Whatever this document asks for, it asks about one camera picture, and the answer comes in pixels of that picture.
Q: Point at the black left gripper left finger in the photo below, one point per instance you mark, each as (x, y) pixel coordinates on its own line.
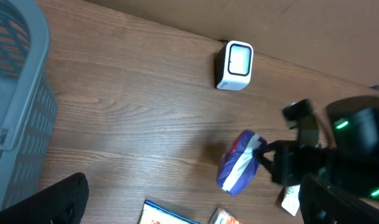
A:
(63, 202)

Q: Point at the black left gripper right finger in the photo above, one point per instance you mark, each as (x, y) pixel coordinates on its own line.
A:
(323, 203)

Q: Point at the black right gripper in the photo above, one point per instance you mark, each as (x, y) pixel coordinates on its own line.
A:
(291, 163)

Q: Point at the red purple pad packet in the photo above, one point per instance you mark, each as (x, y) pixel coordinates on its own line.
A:
(238, 165)

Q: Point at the small orange white tissue pack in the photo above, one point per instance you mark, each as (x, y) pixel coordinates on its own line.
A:
(221, 216)

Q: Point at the yellow snack packet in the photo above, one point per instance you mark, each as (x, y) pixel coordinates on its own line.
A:
(154, 214)

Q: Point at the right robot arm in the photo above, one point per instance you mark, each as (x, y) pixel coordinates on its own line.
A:
(352, 164)

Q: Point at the white barcode scanner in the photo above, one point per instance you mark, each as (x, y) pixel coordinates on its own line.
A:
(233, 66)

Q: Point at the dark grey plastic basket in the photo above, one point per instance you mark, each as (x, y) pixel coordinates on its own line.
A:
(28, 106)

